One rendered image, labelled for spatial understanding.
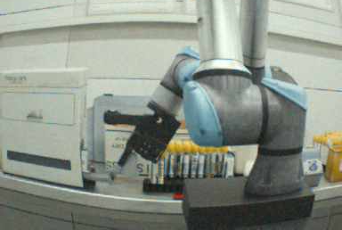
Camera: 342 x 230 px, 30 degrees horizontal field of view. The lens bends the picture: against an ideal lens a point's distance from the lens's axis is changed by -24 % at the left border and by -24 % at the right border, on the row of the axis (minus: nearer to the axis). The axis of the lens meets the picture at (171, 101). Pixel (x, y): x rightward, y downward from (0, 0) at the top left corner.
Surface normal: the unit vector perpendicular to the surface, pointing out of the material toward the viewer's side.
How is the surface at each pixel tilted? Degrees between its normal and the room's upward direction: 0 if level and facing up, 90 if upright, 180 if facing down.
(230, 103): 74
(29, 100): 90
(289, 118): 94
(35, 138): 90
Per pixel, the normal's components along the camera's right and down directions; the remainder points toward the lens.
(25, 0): 0.04, 0.05
